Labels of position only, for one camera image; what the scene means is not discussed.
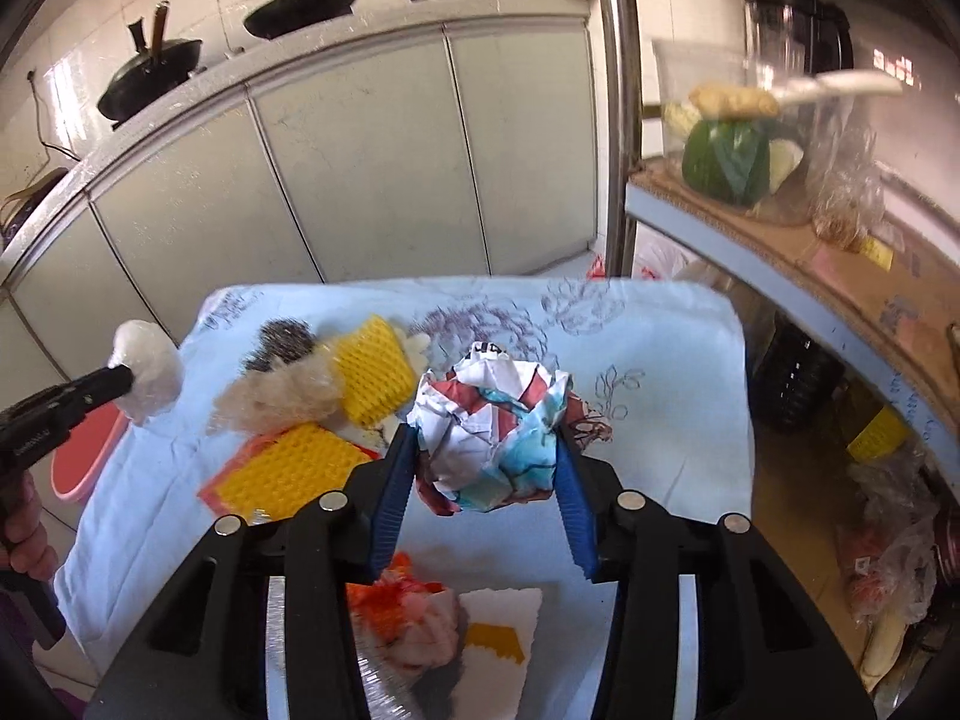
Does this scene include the white plastic bag ball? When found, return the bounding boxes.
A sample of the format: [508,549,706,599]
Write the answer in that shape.
[107,320,184,426]

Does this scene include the colourful paper ball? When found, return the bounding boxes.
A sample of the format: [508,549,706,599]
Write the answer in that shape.
[407,341,612,517]

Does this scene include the person's left hand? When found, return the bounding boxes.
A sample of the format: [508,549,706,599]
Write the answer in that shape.
[2,472,59,582]

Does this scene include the pink plastic bin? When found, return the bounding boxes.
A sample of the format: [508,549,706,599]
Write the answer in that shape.
[50,403,128,504]

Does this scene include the yellow foam net lower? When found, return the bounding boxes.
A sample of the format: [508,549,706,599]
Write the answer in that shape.
[209,422,376,525]

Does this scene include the yellow foam net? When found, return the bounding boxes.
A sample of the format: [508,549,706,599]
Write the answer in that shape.
[209,422,376,525]
[329,316,418,429]

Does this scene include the orange snack wrapper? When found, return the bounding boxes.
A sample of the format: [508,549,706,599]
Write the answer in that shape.
[347,553,460,683]

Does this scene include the yellow foam net upper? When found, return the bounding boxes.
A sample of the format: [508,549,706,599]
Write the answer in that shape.
[329,316,418,429]

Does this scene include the crumpled clear plastic wrap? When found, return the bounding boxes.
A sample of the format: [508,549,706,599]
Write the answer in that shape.
[206,353,343,436]

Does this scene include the white yellow sponge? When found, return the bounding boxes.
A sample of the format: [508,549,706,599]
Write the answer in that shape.
[451,589,544,720]

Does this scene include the light blue floral tablecloth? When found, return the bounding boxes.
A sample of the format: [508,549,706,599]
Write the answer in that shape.
[55,278,754,718]

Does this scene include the steel wool scrubber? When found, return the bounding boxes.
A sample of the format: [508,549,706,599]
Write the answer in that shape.
[244,319,316,372]

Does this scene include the silver glitter scouring cloth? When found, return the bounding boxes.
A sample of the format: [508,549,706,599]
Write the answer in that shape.
[265,577,423,718]

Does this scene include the yellow box under shelf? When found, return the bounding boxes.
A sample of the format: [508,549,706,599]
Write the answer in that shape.
[846,406,911,463]

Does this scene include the plastic bags on lower shelf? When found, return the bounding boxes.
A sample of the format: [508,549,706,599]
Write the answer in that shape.
[838,452,939,624]

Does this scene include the black wok front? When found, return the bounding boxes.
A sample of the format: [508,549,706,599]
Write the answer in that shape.
[96,0,202,128]

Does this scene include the black wok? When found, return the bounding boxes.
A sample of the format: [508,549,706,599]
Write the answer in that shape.
[96,0,202,128]
[244,0,356,41]

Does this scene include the green pepper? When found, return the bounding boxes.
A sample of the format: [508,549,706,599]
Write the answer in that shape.
[682,121,770,208]

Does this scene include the cardboard lined shelf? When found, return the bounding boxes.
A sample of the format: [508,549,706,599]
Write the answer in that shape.
[626,163,958,466]

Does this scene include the clear plastic bag on shelf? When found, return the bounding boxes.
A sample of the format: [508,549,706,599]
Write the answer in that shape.
[805,119,885,250]

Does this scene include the clear plastic container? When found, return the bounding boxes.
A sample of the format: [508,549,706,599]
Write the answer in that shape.
[652,39,848,226]

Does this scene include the ginger root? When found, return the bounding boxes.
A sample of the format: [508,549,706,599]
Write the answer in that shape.
[688,83,779,121]

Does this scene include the black wok rear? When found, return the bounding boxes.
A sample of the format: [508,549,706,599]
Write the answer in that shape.
[244,0,356,41]

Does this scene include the white leek stalk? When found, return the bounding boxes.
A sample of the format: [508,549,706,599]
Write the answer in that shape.
[770,70,905,106]

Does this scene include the black kettle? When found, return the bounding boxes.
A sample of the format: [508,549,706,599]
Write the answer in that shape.
[745,0,856,75]

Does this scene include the metal shelf post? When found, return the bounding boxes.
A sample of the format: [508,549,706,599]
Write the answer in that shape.
[599,0,643,278]

